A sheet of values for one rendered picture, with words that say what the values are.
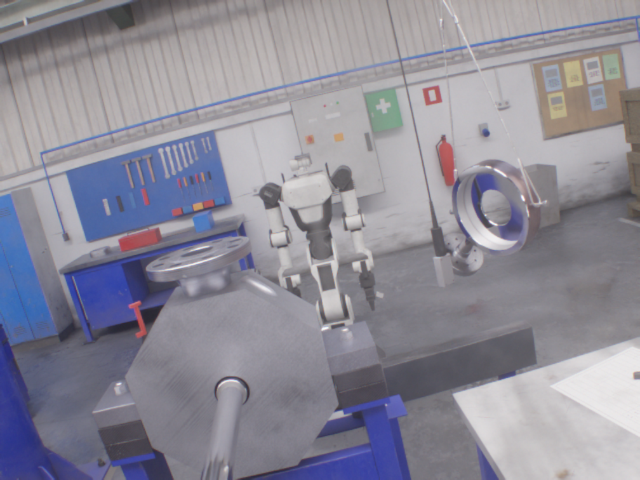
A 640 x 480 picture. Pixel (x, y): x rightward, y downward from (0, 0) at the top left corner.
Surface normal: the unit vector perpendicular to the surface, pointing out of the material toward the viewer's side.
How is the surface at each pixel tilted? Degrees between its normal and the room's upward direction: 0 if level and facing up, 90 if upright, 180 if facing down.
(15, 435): 90
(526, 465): 0
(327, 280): 80
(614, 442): 0
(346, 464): 90
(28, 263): 90
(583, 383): 0
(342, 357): 90
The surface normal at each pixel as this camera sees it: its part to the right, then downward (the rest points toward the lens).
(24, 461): 0.76, -0.03
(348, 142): 0.07, 0.22
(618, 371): -0.22, -0.95
